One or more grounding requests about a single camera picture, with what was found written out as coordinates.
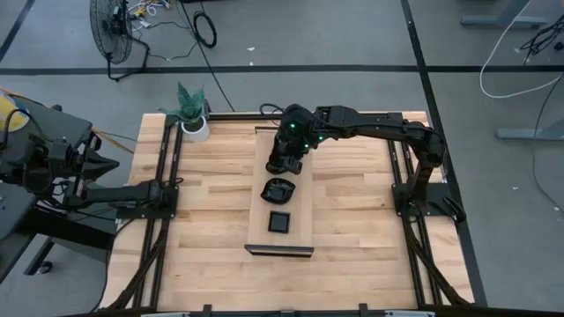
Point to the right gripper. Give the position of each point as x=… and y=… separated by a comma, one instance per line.
x=288, y=147

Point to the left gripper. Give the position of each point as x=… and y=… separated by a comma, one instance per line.
x=81, y=163

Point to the black leaf-shaped plate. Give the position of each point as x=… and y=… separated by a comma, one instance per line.
x=277, y=191

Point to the black small square plate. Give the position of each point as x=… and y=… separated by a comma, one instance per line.
x=279, y=222

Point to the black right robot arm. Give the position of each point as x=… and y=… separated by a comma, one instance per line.
x=374, y=125

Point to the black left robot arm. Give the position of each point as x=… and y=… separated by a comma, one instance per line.
x=123, y=193

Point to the wooden sorting tray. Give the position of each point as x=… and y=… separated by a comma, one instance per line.
x=304, y=198

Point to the black side table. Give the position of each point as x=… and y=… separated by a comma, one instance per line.
x=66, y=125

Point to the white yellow wipes container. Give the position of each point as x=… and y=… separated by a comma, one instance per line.
x=15, y=121

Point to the potted plant white pot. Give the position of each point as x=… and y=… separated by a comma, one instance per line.
x=196, y=130

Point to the black floor fan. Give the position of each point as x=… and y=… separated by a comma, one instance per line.
x=110, y=31

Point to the gray desk foot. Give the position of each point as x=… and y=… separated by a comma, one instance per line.
x=529, y=133
x=506, y=21

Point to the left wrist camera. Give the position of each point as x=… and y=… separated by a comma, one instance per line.
x=61, y=153

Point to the black aluminium station frame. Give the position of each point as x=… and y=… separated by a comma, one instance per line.
x=264, y=115

